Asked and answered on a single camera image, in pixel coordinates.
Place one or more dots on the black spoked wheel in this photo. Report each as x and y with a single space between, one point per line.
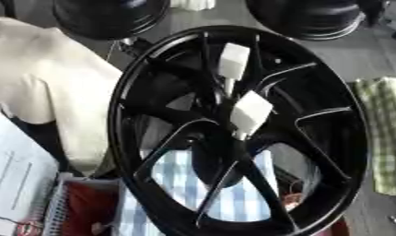
324 129

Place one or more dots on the black round wheel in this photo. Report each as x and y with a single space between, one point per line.
107 18
308 17

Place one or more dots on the blue and white checked cloth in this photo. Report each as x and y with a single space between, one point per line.
177 184

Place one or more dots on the person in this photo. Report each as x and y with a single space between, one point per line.
51 80

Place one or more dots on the green and white checked cloth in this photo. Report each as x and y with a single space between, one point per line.
386 132

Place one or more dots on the white paper sheet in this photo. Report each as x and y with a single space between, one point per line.
16 172

